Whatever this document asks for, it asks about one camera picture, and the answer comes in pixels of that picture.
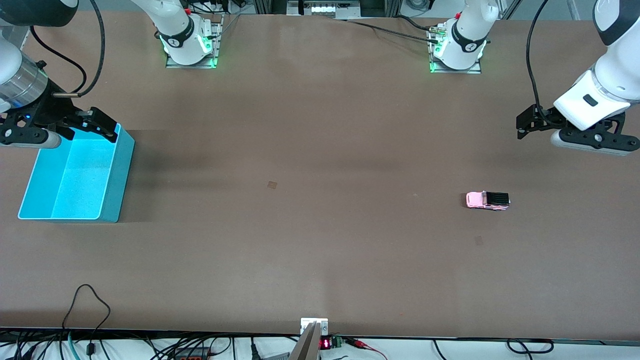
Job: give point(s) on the red digit display module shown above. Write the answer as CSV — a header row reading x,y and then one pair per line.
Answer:
x,y
326,343

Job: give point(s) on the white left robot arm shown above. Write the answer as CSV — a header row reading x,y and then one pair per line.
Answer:
x,y
600,85

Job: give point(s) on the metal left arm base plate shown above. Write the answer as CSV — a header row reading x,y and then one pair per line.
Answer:
x,y
477,69

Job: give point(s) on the aluminium frame with light box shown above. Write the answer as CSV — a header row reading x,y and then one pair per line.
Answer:
x,y
325,7

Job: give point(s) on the pink toy pickup truck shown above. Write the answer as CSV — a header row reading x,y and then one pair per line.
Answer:
x,y
487,200

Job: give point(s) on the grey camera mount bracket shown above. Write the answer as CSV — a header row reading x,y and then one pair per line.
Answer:
x,y
311,340

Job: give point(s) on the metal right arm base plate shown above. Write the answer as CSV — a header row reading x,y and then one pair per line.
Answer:
x,y
215,50

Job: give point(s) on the blue plastic bin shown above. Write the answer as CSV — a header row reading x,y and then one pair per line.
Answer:
x,y
75,180

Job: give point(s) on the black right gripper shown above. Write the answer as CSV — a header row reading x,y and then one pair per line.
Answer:
x,y
51,109

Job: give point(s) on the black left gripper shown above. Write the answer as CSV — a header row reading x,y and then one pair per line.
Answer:
x,y
542,118

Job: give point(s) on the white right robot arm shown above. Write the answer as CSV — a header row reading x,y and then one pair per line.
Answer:
x,y
180,30

